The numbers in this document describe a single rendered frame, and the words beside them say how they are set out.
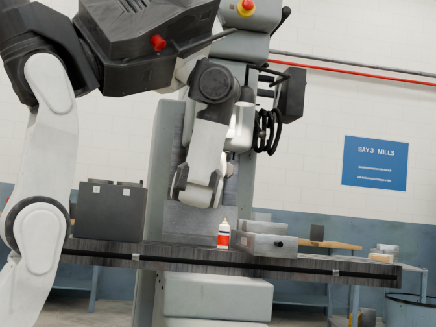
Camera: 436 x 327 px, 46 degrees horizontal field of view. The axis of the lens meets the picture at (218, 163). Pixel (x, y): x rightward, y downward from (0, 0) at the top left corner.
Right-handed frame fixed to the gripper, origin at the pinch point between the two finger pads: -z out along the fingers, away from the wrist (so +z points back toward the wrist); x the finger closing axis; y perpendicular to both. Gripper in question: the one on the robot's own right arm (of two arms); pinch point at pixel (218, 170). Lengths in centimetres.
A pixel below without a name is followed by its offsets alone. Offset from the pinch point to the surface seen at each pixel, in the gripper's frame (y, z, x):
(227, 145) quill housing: -8.5, 7.9, -3.5
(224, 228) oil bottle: 20.5, 1.0, -4.1
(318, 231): 21, -391, -52
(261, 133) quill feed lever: -13.3, 7.0, -15.0
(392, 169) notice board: -67, -491, -142
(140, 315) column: 60, -29, 32
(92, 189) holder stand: 11.6, 20.4, 38.5
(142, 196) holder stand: 12.2, 16.8, 22.2
